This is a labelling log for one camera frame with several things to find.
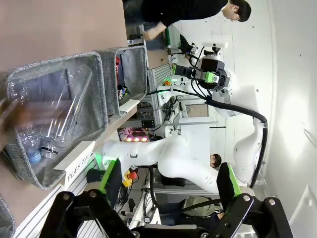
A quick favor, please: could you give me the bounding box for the white paper sign CAN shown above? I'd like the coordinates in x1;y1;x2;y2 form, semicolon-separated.
118;97;140;117

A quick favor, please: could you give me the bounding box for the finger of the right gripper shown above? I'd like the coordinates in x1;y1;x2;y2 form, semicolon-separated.
190;70;220;84
172;63;206;76

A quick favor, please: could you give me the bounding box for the device with pink lights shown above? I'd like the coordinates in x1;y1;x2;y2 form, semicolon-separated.
123;133;150;144

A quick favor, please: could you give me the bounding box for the gray fabric basket CAN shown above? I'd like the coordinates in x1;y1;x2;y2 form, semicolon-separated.
96;45;149;117

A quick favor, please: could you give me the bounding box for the black right arm hose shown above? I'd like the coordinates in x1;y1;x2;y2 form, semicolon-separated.
205;96;270;189

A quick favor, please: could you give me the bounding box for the black hanging cable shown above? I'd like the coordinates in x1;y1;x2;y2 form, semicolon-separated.
146;165;159;209

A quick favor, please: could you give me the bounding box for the clear plastic bottle blue cap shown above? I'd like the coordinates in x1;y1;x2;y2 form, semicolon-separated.
13;123;43;165

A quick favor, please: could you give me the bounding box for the colourful crushed can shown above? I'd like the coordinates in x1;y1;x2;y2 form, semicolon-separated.
116;84;130;99

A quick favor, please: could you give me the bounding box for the person in dark shirt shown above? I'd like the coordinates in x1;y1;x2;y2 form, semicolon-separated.
140;0;228;28

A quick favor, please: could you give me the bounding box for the white paper sign PLASTIC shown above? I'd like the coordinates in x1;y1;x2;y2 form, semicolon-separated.
53;140;97;186

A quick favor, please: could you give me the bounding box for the red drink can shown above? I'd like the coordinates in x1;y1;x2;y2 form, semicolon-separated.
114;55;122;75

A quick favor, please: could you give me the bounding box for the aluminium profile rack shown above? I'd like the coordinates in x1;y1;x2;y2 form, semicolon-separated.
146;66;174;124

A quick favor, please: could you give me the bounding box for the green pole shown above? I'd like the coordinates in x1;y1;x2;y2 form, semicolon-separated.
165;26;172;48

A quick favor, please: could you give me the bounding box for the person's right hand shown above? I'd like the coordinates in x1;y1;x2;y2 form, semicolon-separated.
143;21;167;40

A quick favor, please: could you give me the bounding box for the gray fabric basket PLASTIC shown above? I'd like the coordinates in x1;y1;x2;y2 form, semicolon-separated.
4;51;110;191

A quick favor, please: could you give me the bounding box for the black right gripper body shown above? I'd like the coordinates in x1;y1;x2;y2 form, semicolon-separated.
200;58;232;94

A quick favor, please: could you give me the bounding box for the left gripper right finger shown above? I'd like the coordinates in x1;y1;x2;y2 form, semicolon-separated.
208;162;292;238

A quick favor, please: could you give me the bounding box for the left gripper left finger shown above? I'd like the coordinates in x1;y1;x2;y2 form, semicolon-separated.
47;158;139;238

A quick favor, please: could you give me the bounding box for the olive green backpack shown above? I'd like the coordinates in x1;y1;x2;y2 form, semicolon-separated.
182;195;224;217

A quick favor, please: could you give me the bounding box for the large clear plastic bottle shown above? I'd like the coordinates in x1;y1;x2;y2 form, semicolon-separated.
41;68;94;160

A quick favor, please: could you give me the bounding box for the yellow red emergency stop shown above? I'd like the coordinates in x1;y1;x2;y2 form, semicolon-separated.
122;169;138;187

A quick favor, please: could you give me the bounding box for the gray fabric basket BOTTLE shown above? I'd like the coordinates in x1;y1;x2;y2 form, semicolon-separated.
0;194;17;238

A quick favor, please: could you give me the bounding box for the seated person's head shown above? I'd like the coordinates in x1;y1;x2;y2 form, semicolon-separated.
210;153;223;169

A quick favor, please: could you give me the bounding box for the person's head black hair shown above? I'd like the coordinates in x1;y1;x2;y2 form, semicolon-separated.
223;0;252;23

